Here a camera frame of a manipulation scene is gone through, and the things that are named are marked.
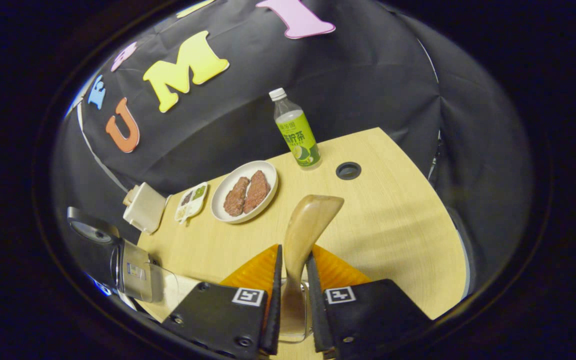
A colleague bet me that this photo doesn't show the dark grey rice cooker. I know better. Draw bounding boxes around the dark grey rice cooker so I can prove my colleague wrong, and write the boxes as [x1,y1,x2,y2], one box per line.
[66,206,180,305]

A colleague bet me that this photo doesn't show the wooden spoon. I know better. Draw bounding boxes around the wooden spoon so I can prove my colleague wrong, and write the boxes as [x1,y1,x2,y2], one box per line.
[278,194,345,343]

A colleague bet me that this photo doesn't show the white divided sauce dish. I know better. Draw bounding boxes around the white divided sauce dish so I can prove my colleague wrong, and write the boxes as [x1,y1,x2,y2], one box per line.
[174,181,209,224]

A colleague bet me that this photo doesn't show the brown meat piece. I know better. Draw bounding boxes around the brown meat piece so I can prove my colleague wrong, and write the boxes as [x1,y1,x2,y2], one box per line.
[242,170,272,215]
[223,176,251,217]

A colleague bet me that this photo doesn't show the green tea bottle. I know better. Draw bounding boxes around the green tea bottle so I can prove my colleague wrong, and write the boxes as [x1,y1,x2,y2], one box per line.
[268,87,323,171]

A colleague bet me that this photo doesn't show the white round plate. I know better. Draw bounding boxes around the white round plate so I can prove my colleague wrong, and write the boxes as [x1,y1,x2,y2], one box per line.
[210,160,279,224]

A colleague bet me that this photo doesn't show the clear plastic rice container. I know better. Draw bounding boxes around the clear plastic rice container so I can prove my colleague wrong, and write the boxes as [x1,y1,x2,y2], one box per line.
[149,262,204,323]

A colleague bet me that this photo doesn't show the white toaster with bread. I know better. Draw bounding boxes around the white toaster with bread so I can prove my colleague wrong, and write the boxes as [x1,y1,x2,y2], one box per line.
[122,182,169,235]

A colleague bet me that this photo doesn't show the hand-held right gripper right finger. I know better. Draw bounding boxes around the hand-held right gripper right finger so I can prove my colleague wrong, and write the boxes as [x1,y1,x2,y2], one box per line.
[306,243,431,360]

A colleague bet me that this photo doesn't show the black backdrop cloth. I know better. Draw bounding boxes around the black backdrop cloth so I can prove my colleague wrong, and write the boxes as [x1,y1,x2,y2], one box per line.
[50,0,534,301]

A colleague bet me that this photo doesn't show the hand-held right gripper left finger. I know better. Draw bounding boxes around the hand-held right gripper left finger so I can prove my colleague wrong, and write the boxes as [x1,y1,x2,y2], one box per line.
[160,243,284,360]

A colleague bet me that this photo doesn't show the black table cable grommet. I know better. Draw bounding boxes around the black table cable grommet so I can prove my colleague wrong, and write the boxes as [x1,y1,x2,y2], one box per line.
[335,161,362,181]

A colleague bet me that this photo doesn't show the clear square chopstick holder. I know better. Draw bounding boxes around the clear square chopstick holder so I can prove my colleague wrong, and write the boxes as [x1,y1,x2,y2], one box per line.
[277,278,315,344]

